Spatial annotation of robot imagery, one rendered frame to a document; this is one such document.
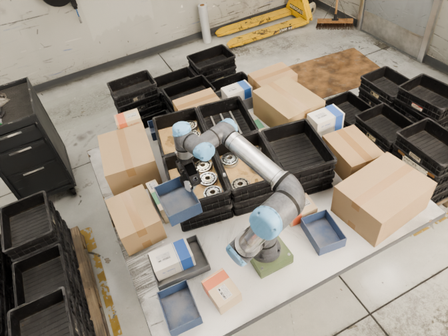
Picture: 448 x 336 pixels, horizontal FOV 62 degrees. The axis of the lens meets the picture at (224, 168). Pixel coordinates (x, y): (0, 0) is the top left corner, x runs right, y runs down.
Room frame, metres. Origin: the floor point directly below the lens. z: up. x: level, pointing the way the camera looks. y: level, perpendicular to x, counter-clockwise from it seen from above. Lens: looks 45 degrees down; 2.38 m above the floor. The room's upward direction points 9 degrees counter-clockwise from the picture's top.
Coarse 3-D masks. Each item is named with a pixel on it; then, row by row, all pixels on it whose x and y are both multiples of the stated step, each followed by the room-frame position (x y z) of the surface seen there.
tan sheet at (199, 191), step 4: (176, 168) 1.60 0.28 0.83; (172, 172) 1.57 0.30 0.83; (176, 172) 1.57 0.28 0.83; (212, 172) 1.52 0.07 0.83; (172, 176) 1.54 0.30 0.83; (176, 176) 1.54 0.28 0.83; (220, 184) 1.42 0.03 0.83; (196, 188) 1.42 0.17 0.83; (200, 188) 1.41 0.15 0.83; (196, 192) 1.39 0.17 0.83; (200, 192) 1.38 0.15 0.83; (200, 196) 1.36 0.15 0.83
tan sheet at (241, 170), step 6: (240, 162) 1.57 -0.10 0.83; (234, 168) 1.53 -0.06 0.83; (240, 168) 1.52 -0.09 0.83; (246, 168) 1.52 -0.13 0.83; (228, 174) 1.49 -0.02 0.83; (234, 174) 1.48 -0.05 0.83; (240, 174) 1.48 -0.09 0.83; (246, 174) 1.47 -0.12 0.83; (252, 174) 1.46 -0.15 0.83; (252, 180) 1.42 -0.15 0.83; (258, 180) 1.41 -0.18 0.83
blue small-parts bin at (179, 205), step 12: (156, 192) 1.15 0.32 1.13; (168, 192) 1.20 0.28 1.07; (180, 192) 1.19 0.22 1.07; (192, 192) 1.13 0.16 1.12; (168, 204) 1.13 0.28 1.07; (180, 204) 1.12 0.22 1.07; (192, 204) 1.11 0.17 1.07; (168, 216) 1.01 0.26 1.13; (180, 216) 1.02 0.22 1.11; (192, 216) 1.04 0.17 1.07
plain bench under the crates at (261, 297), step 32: (96, 160) 1.93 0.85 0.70; (160, 160) 1.83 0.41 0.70; (320, 192) 1.36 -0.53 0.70; (224, 224) 1.24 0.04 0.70; (416, 224) 1.06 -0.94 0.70; (128, 256) 1.13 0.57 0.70; (224, 256) 1.04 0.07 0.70; (320, 256) 0.96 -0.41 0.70; (352, 256) 0.93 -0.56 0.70; (192, 288) 0.89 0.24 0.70; (256, 288) 0.84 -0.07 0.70; (288, 288) 0.82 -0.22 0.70; (160, 320) 0.76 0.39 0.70; (224, 320) 0.71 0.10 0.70; (256, 320) 0.70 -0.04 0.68
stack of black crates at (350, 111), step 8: (336, 96) 2.68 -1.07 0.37; (344, 96) 2.70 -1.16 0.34; (352, 96) 2.67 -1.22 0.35; (328, 104) 2.64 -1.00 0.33; (336, 104) 2.68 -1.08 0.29; (344, 104) 2.68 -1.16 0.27; (352, 104) 2.66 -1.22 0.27; (360, 104) 2.57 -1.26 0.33; (368, 104) 2.50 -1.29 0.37; (344, 112) 2.57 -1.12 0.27; (352, 112) 2.55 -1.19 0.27; (360, 112) 2.54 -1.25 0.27; (344, 120) 2.35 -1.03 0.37; (352, 120) 2.45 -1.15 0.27
